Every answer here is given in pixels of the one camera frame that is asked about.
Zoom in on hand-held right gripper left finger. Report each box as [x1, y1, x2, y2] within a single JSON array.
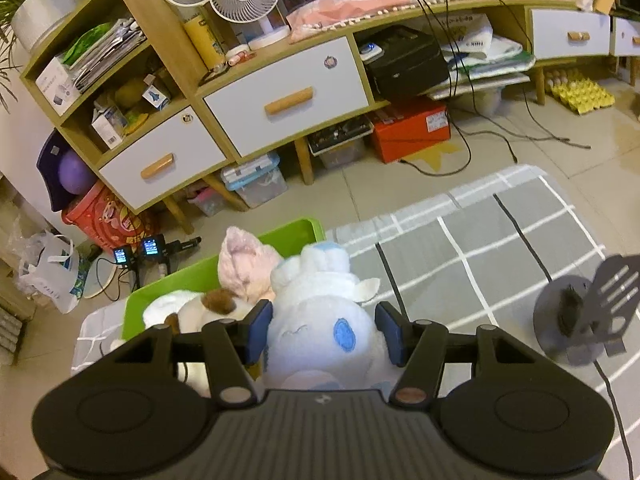
[[106, 300, 275, 406]]

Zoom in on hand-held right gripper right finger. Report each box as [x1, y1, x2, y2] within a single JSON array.
[[375, 301, 539, 406]]

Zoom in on white plush toy blue cheeks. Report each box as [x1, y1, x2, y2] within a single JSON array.
[[264, 241, 397, 392]]

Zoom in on green plastic bin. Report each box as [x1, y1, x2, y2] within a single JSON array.
[[122, 217, 327, 342]]

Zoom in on brown and white plush toy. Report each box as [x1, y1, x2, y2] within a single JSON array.
[[142, 287, 252, 342]]

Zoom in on pink eared plush toy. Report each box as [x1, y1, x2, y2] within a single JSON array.
[[217, 225, 284, 307]]

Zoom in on grey checked blanket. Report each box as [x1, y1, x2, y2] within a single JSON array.
[[71, 162, 640, 480]]

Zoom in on small clear box pink contents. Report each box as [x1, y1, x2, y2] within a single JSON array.
[[187, 186, 232, 219]]

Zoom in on clear storage box blue lid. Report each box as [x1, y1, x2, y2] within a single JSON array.
[[221, 152, 292, 209]]

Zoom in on grey metal stand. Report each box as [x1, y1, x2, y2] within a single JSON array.
[[532, 254, 640, 369]]

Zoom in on yellow star mat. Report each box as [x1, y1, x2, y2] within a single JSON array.
[[401, 141, 462, 177]]

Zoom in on red patterned bucket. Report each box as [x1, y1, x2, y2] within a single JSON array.
[[61, 181, 162, 257]]

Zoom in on clear box dark contents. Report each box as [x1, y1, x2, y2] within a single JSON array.
[[306, 116, 374, 169]]

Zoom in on orange box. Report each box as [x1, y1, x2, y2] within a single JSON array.
[[371, 99, 452, 164]]

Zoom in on white drawer with sticker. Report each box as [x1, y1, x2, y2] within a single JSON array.
[[97, 104, 237, 212], [202, 35, 374, 159]]

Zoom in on white plastic bag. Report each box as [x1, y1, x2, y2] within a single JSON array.
[[16, 229, 82, 314]]

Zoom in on purple ball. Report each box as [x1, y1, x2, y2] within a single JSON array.
[[58, 152, 97, 197]]

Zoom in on white box with barcode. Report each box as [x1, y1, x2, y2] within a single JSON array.
[[89, 103, 129, 151]]

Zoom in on small box with blue figure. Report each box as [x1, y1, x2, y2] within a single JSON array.
[[141, 73, 173, 112]]

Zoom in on purple bag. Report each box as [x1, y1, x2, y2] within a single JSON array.
[[36, 129, 69, 212]]

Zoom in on yellow round fruit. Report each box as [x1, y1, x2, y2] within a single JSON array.
[[114, 78, 147, 111]]

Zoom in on black printer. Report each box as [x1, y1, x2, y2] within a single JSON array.
[[361, 24, 449, 102]]

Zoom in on yellow cylinder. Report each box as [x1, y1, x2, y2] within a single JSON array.
[[181, 14, 227, 72]]

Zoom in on stack of papers and bags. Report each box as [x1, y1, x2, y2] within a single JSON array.
[[424, 11, 537, 102]]

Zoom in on wooden cabinet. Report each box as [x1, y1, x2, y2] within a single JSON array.
[[20, 0, 640, 234]]

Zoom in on yellow egg trays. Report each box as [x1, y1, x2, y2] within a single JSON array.
[[544, 66, 617, 114]]

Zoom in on white carton box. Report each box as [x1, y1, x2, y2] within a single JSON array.
[[34, 56, 82, 117]]

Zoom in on stack of magazines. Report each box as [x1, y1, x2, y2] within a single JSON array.
[[54, 16, 149, 94]]

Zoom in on pink cloth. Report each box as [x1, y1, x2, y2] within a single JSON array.
[[286, 0, 559, 44]]

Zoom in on green plant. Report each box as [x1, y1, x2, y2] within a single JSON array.
[[0, 0, 32, 112]]

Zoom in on black cable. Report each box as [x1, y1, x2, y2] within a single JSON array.
[[372, 0, 592, 177]]

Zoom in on white drawer wooden handle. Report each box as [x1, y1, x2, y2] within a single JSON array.
[[529, 7, 614, 62], [612, 16, 640, 59]]

